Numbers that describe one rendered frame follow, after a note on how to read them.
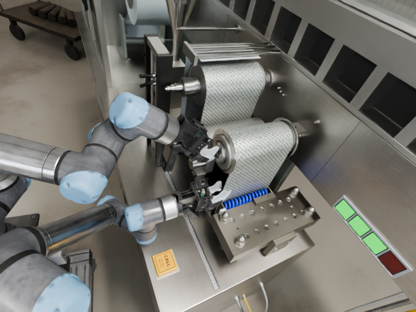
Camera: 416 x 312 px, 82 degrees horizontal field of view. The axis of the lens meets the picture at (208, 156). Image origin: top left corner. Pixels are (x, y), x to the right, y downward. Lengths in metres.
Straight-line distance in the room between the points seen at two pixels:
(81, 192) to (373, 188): 0.75
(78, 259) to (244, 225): 1.12
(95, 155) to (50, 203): 1.72
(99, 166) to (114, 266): 1.43
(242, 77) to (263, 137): 0.24
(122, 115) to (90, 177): 0.14
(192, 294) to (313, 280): 1.39
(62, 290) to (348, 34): 0.89
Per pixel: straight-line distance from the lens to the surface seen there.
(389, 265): 0.92
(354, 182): 0.87
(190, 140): 0.65
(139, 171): 1.14
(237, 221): 0.90
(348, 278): 2.35
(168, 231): 0.99
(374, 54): 0.80
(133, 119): 0.52
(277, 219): 0.96
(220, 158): 0.75
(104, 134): 0.58
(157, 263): 0.92
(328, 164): 0.91
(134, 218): 0.74
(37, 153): 0.56
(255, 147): 0.77
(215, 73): 0.85
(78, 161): 0.53
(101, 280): 1.90
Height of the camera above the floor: 1.80
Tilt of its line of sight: 47 degrees down
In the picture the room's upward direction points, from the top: 14 degrees clockwise
